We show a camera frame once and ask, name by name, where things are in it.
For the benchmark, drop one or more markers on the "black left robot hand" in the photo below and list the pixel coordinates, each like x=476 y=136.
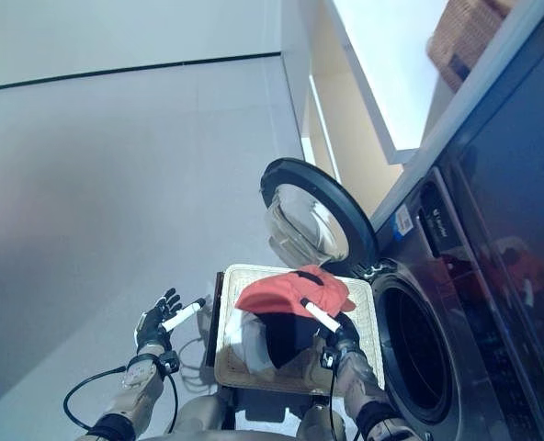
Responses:
x=152 y=326

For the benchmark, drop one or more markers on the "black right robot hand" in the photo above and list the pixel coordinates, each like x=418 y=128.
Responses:
x=343 y=337

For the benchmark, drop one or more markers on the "white garment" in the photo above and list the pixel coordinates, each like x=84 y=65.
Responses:
x=253 y=344

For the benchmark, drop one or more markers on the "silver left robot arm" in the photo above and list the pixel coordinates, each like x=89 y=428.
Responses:
x=134 y=381

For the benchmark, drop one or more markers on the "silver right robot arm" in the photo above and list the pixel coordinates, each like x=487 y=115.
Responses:
x=359 y=386

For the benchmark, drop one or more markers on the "round glass washing machine door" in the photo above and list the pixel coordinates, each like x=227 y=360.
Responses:
x=313 y=220

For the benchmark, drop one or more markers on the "dark grey washing machine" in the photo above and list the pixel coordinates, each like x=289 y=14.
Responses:
x=483 y=275

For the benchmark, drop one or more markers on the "cream wicker laundry basket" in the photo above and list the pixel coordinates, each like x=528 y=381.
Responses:
x=366 y=312

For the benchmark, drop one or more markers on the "silver right robot leg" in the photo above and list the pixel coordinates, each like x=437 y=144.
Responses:
x=318 y=420

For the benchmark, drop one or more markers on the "blue and white label sticker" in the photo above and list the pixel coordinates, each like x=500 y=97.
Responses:
x=403 y=222

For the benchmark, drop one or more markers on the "grey robot torso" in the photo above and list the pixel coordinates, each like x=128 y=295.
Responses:
x=235 y=436

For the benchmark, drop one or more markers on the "white cabinet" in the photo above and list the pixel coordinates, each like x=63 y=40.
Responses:
x=368 y=69

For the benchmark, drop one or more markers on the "brown wicker storage basket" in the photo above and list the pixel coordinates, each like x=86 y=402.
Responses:
x=460 y=41

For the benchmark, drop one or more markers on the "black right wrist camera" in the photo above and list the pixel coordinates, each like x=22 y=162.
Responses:
x=330 y=359

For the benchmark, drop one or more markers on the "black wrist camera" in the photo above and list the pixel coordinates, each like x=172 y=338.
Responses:
x=170 y=360
x=330 y=359

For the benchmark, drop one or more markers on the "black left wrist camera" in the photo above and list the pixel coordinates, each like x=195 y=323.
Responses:
x=170 y=360

